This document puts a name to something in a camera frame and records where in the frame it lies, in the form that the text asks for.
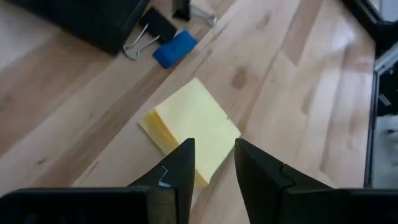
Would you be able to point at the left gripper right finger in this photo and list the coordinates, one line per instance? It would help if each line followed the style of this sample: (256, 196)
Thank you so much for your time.
(261, 177)

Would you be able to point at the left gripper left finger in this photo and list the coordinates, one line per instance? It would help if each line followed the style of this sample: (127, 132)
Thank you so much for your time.
(182, 168)

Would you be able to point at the yellow sticky note pad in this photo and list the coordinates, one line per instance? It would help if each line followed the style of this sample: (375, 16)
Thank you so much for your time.
(196, 115)

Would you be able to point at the black binder clip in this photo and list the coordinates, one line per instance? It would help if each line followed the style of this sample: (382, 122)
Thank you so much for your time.
(182, 9)
(158, 25)

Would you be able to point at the black mesh desk organizer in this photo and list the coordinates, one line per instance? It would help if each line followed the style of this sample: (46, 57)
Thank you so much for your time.
(93, 21)

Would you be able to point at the blue eraser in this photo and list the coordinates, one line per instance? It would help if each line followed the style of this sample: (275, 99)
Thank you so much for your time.
(174, 49)

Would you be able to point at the black and silver rail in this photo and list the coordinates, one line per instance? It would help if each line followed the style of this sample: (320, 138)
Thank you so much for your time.
(371, 130)

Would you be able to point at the black aluminium table frame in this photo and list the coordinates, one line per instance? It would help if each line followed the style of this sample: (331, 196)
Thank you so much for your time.
(363, 11)

